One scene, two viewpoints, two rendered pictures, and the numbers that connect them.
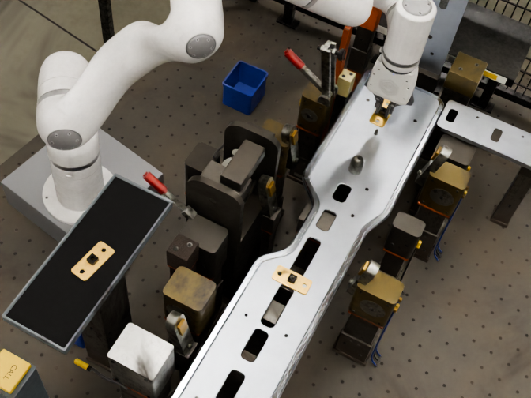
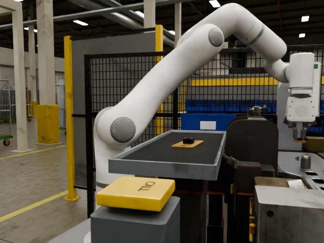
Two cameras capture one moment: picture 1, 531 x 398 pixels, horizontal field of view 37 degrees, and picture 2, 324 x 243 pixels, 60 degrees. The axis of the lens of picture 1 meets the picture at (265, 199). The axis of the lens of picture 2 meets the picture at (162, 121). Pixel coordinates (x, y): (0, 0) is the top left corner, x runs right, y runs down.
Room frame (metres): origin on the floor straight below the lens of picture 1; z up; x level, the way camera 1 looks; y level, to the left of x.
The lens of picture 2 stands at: (0.19, 0.41, 1.24)
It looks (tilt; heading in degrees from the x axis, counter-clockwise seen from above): 4 degrees down; 354
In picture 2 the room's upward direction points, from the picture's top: straight up
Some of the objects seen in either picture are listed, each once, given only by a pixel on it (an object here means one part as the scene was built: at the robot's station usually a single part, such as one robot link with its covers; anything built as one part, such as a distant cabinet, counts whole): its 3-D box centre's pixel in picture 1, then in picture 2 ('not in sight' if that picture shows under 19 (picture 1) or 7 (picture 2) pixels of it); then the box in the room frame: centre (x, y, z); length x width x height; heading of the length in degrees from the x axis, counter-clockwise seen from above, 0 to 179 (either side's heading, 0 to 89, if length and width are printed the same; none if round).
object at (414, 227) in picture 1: (401, 257); not in sight; (0.99, -0.35, 0.84); 0.10 x 0.05 x 0.29; 69
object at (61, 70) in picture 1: (69, 107); (114, 143); (1.10, 0.47, 1.10); 0.19 x 0.12 x 0.24; 13
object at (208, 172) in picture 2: (92, 257); (185, 145); (0.70, 0.31, 1.16); 0.37 x 0.14 x 0.02; 159
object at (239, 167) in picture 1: (230, 218); (248, 201); (0.96, 0.08, 0.95); 0.18 x 0.13 x 0.49; 159
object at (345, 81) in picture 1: (336, 121); not in sight; (1.35, -0.16, 0.88); 0.04 x 0.04 x 0.37; 69
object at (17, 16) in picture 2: not in sight; (20, 82); (7.23, 3.05, 1.64); 0.36 x 0.36 x 3.28; 59
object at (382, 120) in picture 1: (382, 111); (298, 139); (1.23, -0.25, 1.08); 0.08 x 0.04 x 0.01; 159
